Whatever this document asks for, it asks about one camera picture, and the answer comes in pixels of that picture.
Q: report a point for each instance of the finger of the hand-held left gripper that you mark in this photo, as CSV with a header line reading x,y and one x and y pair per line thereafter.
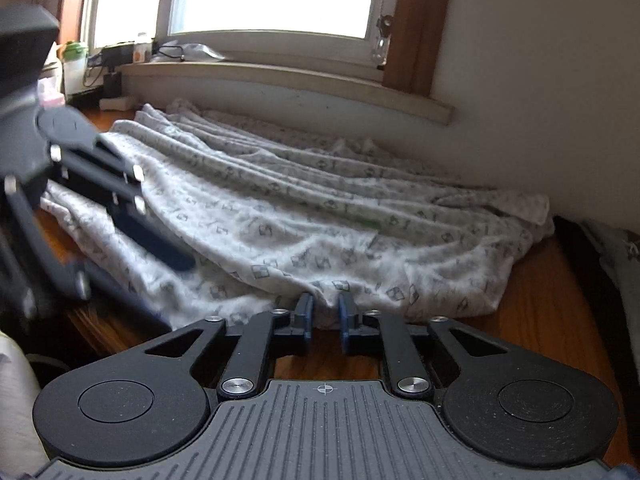
x,y
150,235
45,285

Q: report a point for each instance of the orange white bottle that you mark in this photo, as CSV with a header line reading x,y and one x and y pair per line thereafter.
x,y
142,50

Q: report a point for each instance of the grey patterned hooded robe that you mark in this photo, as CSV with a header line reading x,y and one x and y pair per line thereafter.
x,y
300,210

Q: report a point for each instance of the wooden window frame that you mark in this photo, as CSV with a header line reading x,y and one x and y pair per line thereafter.
x,y
420,25

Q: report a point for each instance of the white cloth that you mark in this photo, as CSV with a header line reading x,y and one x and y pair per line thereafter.
x,y
15,400

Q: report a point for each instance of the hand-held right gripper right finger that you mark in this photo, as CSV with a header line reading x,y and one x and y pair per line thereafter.
x,y
345,320

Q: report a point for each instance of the beige window sill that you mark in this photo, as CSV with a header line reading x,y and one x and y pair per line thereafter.
x,y
300,85

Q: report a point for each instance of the clear plastic bag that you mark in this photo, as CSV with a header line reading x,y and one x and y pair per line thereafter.
x,y
197,52

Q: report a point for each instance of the black folded garment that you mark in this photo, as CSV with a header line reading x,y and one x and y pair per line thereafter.
x,y
590,310

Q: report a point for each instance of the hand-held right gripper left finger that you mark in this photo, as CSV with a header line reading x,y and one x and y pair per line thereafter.
x,y
306,317

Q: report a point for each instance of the grey printed t-shirt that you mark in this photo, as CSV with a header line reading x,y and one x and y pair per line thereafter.
x,y
617,255

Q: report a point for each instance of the pink tissue box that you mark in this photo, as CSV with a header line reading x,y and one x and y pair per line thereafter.
x,y
50,92

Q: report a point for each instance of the green lid bottle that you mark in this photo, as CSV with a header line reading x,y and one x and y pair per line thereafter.
x,y
74,65

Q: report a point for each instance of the black device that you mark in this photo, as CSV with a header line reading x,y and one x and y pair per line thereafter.
x,y
112,55

